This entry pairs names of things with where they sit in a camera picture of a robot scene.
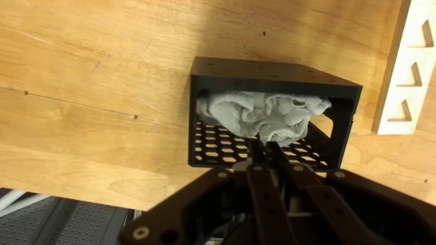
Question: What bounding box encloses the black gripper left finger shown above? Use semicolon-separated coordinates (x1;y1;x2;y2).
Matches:
245;138;299;245

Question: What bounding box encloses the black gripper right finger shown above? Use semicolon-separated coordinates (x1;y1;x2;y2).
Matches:
265;141;384;245

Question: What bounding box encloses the white towel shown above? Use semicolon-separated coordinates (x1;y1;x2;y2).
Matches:
194;90;333;149

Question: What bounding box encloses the black perforated box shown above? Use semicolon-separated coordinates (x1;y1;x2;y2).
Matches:
186;56;363;173

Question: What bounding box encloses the wooden board with triangular slots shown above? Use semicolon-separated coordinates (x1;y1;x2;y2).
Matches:
370;0;436;136

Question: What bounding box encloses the black perforated platform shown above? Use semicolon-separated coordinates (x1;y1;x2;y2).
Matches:
0;187;138;245

